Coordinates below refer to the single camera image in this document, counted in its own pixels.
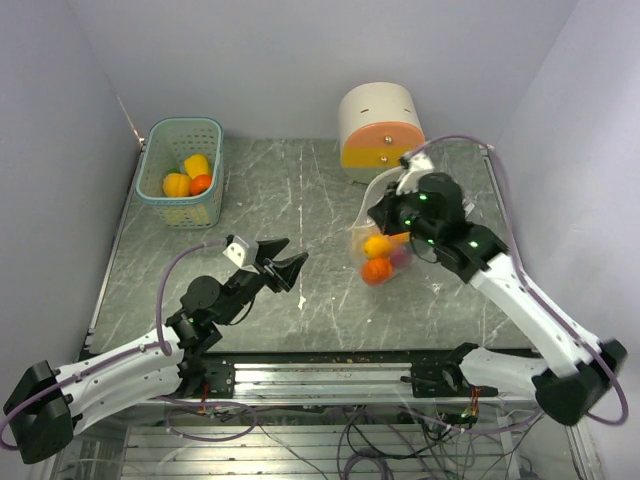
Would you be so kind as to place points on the round mini drawer cabinet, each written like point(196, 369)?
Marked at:
point(377, 124)

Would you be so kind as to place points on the purple fake fruit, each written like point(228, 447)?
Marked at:
point(401, 258)

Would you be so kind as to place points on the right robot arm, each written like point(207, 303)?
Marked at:
point(573, 369)

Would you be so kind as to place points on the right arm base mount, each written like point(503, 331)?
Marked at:
point(437, 373)

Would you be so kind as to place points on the yellow fake bell pepper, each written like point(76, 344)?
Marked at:
point(197, 165)

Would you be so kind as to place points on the orange green fake mango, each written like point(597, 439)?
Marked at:
point(400, 238)

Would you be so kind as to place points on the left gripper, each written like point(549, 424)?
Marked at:
point(286, 271)

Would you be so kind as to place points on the peach coloured fake fruit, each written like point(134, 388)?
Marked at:
point(176, 185)

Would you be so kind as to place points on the teal plastic basket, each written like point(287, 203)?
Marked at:
point(170, 142)

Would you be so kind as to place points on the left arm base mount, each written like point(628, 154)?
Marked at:
point(210, 382)

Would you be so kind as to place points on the polka dot zip bag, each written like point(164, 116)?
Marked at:
point(363, 227)

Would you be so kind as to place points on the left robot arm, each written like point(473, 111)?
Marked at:
point(50, 406)

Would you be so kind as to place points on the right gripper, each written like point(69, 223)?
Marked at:
point(383, 212)

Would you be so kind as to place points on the yellow orange fake mango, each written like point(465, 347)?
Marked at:
point(377, 246)

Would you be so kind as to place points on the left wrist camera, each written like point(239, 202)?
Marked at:
point(241, 252)

